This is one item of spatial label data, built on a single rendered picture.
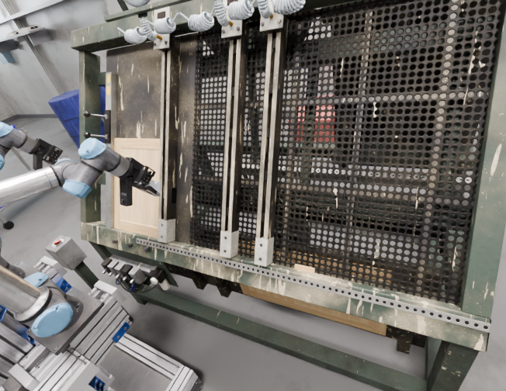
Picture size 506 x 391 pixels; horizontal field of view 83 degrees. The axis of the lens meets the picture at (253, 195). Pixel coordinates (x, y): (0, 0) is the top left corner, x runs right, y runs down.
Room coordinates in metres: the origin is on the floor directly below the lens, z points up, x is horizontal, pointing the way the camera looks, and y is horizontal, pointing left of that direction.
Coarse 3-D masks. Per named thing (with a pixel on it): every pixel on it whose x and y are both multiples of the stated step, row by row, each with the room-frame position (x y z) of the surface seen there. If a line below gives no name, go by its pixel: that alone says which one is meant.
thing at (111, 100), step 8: (112, 72) 1.94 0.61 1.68; (112, 80) 1.92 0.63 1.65; (112, 88) 1.89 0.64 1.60; (112, 96) 1.87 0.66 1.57; (112, 104) 1.85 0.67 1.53; (112, 112) 1.83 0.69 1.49; (112, 120) 1.81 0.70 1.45; (112, 128) 1.78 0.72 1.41; (112, 136) 1.76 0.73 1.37; (112, 144) 1.74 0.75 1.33; (112, 176) 1.65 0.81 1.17; (112, 184) 1.63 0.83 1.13; (112, 192) 1.60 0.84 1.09; (112, 200) 1.58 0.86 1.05; (112, 208) 1.56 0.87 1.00; (112, 216) 1.53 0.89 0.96; (112, 224) 1.51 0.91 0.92
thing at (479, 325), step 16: (144, 240) 1.29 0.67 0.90; (192, 256) 1.08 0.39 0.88; (208, 256) 1.04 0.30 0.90; (256, 272) 0.87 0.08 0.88; (272, 272) 0.83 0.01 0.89; (320, 288) 0.70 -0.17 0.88; (336, 288) 0.67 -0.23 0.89; (384, 304) 0.57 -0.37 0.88; (400, 304) 0.54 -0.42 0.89; (448, 320) 0.45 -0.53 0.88; (464, 320) 0.43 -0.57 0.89
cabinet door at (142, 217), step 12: (120, 144) 1.71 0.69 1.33; (132, 144) 1.66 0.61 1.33; (144, 144) 1.60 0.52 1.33; (156, 144) 1.55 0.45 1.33; (132, 156) 1.63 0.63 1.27; (144, 156) 1.57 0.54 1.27; (156, 156) 1.52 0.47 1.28; (156, 168) 1.49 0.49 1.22; (156, 180) 1.46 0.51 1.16; (144, 192) 1.47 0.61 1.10; (144, 204) 1.44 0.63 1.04; (156, 204) 1.39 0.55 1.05; (120, 216) 1.51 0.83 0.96; (132, 216) 1.46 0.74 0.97; (144, 216) 1.40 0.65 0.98; (156, 216) 1.36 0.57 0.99; (120, 228) 1.47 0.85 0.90; (132, 228) 1.42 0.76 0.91; (144, 228) 1.37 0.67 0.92; (156, 228) 1.32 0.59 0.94
